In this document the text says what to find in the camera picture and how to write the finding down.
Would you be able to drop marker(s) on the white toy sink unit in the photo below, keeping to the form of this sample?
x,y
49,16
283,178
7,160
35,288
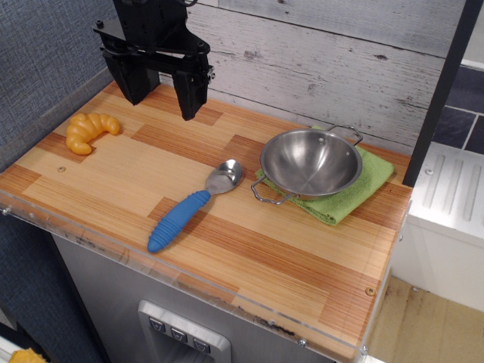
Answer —
x,y
440,248

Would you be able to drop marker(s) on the small steel two-handled colander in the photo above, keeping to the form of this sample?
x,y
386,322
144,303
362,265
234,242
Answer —
x,y
310,164

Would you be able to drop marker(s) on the clear acrylic table edge guard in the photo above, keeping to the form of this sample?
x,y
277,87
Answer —
x,y
306,336

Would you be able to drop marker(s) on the spoon with blue ribbed handle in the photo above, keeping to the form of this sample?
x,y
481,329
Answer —
x,y
222,179

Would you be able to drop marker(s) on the yellow toy at bottom left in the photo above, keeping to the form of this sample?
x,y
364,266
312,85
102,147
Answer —
x,y
26,356

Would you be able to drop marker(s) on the dark right vertical post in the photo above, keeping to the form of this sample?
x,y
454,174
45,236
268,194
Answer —
x,y
450,69

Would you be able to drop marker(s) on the silver toy fridge cabinet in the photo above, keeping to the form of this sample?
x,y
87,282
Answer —
x,y
111,292

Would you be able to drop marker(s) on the orange plastic toy croissant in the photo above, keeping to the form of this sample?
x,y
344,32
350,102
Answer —
x,y
85,127

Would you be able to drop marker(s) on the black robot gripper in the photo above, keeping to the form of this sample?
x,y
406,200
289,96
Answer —
x,y
154,35

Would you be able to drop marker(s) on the silver dispenser button panel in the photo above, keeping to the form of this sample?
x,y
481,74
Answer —
x,y
173,338

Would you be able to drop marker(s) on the green folded cloth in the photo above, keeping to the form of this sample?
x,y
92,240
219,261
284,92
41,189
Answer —
x,y
334,208

